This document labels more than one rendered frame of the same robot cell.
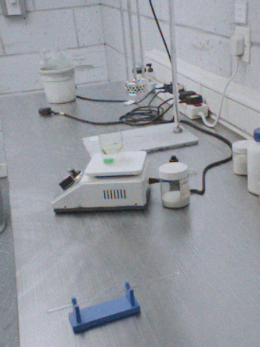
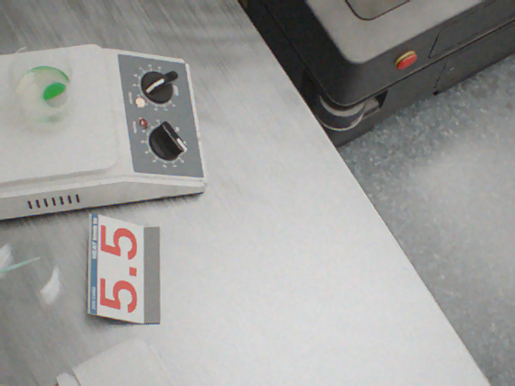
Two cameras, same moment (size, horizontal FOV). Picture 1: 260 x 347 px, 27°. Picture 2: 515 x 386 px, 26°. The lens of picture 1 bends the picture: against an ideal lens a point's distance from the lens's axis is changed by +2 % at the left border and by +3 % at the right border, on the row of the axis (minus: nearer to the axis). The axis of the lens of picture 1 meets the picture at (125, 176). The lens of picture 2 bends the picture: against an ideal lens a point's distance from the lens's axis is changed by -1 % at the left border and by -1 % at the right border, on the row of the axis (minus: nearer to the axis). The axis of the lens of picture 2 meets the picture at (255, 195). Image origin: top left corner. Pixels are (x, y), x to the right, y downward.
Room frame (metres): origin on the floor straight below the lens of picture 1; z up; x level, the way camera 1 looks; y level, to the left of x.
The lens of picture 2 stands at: (1.49, -0.01, 1.73)
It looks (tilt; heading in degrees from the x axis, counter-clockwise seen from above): 69 degrees down; 150
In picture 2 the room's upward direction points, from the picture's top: 11 degrees clockwise
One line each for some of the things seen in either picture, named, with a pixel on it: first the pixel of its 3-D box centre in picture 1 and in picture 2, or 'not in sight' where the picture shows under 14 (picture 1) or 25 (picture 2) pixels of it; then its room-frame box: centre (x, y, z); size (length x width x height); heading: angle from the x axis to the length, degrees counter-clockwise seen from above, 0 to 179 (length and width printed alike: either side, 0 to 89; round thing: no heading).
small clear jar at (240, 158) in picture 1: (246, 157); not in sight; (1.14, -0.28, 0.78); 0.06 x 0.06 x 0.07
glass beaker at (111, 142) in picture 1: (110, 146); (46, 87); (1.06, 0.02, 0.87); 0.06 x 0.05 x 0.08; 127
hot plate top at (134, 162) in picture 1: (116, 162); (42, 113); (1.06, 0.02, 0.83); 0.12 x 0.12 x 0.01; 80
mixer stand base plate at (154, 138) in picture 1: (137, 140); not in sight; (1.45, -0.05, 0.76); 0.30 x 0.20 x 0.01; 101
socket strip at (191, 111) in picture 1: (179, 98); not in sight; (1.80, -0.21, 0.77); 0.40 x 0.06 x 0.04; 11
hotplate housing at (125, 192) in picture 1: (107, 182); (75, 130); (1.06, 0.04, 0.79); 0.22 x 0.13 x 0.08; 80
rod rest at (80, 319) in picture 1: (103, 303); not in sight; (0.66, 0.05, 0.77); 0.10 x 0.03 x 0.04; 106
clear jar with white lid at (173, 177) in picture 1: (174, 185); not in sight; (1.01, -0.10, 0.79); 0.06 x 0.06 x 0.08
